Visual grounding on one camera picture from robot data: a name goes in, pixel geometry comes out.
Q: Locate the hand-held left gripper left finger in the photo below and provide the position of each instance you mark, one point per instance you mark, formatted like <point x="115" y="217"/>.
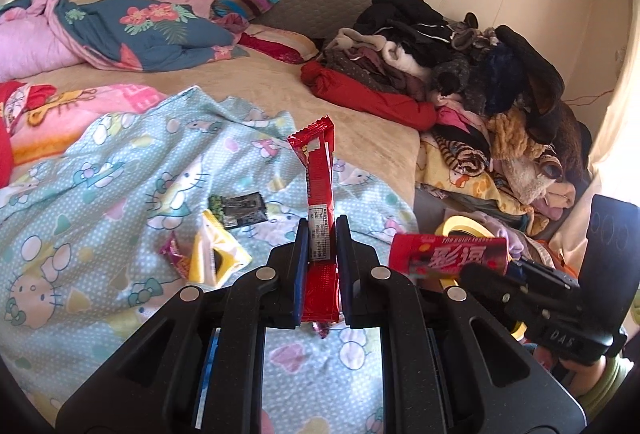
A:
<point x="299" y="279"/>

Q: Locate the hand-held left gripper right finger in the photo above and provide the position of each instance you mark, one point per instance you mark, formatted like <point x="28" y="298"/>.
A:
<point x="350" y="274"/>

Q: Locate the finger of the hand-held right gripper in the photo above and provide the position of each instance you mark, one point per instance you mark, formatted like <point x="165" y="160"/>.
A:
<point x="545" y="276"/>
<point x="500" y="294"/>

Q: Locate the red candy tube wrapper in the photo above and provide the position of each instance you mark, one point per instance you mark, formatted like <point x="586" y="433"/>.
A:
<point x="440" y="256"/>

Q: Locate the black bin with yellow rim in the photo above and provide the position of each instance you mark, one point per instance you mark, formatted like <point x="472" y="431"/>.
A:
<point x="465" y="223"/>

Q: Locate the yellow and white wrapper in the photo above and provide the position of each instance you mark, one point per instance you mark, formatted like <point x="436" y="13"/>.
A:
<point x="220" y="244"/>

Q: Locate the black and green snack wrapper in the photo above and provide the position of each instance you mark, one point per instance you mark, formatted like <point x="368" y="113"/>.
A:
<point x="240" y="209"/>

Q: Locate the long red snack wrapper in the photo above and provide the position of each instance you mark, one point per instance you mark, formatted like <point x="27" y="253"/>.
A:
<point x="320" y="184"/>

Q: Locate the purple candy wrapper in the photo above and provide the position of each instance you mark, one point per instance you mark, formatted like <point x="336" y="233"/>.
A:
<point x="172" y="256"/>

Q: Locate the small magenta wrapper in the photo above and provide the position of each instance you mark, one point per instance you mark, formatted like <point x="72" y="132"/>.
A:
<point x="320" y="329"/>

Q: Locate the lavender fluffy garment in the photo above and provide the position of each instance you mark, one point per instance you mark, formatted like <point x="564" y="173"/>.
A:
<point x="500" y="226"/>

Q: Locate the grey folded sheet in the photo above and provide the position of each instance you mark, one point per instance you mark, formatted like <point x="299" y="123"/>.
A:
<point x="435" y="209"/>

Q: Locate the yellow cartoon blanket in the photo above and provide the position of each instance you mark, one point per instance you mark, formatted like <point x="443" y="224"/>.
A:
<point x="480" y="186"/>

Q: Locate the cream curtain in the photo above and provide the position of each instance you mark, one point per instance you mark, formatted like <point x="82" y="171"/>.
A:
<point x="620" y="128"/>

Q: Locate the red folded garment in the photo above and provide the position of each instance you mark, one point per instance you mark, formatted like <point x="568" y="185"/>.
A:
<point x="370" y="101"/>

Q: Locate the beige bed cover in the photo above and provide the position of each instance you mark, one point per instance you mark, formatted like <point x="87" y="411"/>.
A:
<point x="260" y="83"/>

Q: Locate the pile of clothes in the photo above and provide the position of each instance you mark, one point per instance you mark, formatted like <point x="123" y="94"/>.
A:
<point x="500" y="78"/>

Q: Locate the light blue cartoon bedsheet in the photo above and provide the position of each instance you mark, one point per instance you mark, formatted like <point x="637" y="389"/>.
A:
<point x="100" y="194"/>

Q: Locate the red and beige pillow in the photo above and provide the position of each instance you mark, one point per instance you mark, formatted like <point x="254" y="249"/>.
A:
<point x="290" y="41"/>

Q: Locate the pink cartoon blanket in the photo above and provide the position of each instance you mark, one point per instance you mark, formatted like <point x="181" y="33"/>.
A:
<point x="100" y="101"/>

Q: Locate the striped pillow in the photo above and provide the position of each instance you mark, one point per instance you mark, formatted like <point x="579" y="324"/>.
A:
<point x="240" y="6"/>

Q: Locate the blue floral quilt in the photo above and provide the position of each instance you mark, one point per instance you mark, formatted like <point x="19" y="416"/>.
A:
<point x="150" y="28"/>

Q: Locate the pink cloth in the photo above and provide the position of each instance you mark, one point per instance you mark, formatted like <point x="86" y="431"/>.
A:
<point x="190" y="1"/>

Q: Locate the red blanket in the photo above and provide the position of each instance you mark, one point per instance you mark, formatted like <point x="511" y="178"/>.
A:
<point x="6" y="148"/>

